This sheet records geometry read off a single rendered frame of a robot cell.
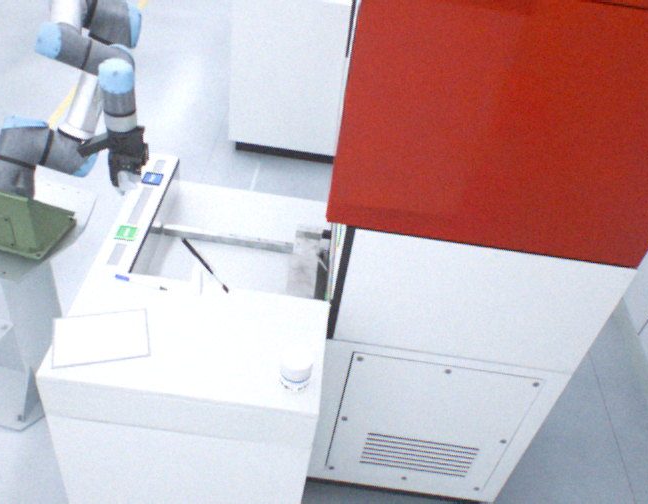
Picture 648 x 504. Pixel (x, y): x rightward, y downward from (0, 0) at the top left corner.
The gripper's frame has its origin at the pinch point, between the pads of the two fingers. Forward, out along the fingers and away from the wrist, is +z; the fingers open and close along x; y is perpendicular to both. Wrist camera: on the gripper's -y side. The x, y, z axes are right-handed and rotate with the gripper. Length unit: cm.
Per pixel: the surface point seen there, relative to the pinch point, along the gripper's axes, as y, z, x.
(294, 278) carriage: 48, 23, 0
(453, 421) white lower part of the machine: 103, 58, -15
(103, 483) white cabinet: 7, 57, -50
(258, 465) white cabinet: 46, 39, -50
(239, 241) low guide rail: 29.5, 26.6, 17.0
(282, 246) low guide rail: 43, 26, 17
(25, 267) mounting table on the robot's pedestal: -27.3, 28.6, -4.9
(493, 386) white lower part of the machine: 109, 39, -15
